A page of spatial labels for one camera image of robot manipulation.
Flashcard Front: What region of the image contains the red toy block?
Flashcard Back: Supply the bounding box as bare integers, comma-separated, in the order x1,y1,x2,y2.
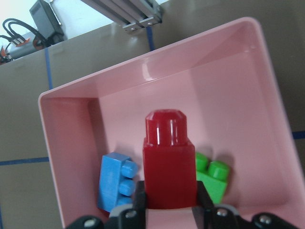
142,109,197,209

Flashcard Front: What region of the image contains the green toy block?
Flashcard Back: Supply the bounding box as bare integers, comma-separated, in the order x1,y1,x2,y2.
195,152,230,204

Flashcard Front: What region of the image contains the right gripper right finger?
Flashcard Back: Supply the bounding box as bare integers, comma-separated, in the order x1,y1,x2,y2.
192,181,297,229

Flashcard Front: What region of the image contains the black power adapter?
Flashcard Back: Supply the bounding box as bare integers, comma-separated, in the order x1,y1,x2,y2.
29,0,64,44

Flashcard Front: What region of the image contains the aluminium frame post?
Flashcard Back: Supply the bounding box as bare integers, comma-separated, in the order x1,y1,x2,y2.
83,0,162,32

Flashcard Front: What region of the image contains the blue toy block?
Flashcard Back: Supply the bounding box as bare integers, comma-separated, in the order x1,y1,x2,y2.
97,152,138,212

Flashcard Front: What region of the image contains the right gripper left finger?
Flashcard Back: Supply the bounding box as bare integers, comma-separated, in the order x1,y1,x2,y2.
66,181,146,229

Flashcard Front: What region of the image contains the pink plastic box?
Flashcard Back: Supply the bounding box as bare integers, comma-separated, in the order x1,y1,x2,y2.
39,17,305,229

